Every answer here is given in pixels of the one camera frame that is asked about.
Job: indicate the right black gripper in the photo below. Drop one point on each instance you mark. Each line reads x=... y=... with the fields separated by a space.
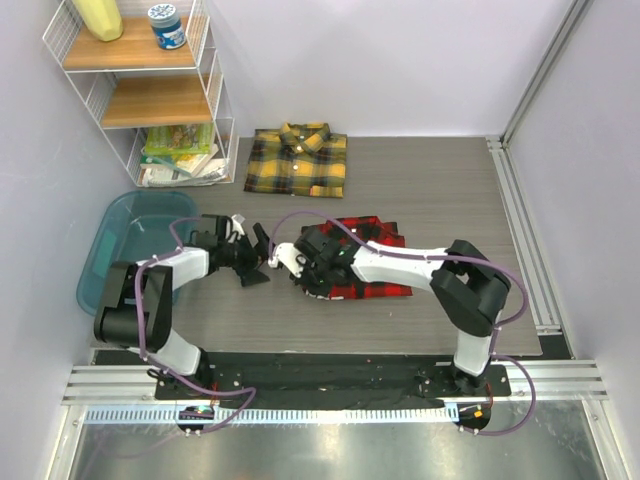
x=304 y=279

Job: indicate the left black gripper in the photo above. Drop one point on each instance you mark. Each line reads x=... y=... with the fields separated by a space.
x=247 y=273

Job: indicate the red black plaid shirt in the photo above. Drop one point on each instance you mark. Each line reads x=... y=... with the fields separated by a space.
x=370 y=239

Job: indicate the yellow plaid shirt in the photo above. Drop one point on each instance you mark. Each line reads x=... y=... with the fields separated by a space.
x=298 y=160

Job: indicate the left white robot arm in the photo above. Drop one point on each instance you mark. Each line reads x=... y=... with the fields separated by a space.
x=136 y=308

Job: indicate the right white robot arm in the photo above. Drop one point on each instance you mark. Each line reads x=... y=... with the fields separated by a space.
x=471 y=294

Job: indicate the stack of books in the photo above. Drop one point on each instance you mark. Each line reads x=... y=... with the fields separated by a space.
x=182 y=155

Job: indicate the teal plastic bin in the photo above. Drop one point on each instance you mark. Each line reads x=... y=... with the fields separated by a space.
x=134 y=227

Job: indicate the blue white jar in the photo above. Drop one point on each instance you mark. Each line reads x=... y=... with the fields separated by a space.
x=167 y=26

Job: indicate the yellow bottle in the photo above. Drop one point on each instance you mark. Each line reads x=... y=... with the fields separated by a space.
x=101 y=17

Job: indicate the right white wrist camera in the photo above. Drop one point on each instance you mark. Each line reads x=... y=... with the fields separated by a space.
x=288 y=256

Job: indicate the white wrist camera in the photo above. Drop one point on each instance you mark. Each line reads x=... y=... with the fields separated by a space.
x=288 y=256
x=237 y=221

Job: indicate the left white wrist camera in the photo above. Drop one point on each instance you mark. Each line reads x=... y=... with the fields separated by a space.
x=237 y=221

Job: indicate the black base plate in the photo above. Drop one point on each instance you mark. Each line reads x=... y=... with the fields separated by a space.
x=296 y=381

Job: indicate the white slotted cable duct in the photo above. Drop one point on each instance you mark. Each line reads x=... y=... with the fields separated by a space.
x=187 y=414

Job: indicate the white wire wooden shelf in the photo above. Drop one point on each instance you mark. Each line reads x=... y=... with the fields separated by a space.
x=130 y=84

